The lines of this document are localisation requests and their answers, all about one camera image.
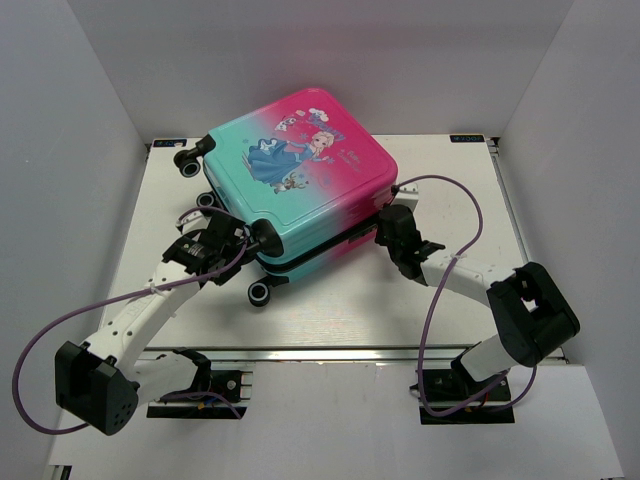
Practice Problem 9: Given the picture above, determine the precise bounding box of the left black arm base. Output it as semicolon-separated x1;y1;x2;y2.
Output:
146;365;253;420

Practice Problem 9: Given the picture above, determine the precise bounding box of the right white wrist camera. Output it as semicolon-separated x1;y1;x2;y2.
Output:
391;182;419;212

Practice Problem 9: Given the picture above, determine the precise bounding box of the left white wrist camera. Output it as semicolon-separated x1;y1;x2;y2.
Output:
176;211;210;235

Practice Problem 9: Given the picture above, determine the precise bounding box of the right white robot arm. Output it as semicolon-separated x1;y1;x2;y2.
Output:
375;205;580;399

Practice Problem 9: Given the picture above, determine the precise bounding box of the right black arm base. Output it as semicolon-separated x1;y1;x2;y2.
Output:
409;369;515;426

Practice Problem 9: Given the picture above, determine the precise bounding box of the blue label sticker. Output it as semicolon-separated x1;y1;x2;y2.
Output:
449;134;485;143
151;139;187;148

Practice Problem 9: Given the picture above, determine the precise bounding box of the pink hard-shell suitcase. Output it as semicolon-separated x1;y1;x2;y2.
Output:
174;88;398;306

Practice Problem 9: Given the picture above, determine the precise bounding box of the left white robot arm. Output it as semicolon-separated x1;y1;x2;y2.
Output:
54;211;251;435

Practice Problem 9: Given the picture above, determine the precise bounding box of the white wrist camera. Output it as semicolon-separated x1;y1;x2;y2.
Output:
176;211;210;235
391;182;419;212

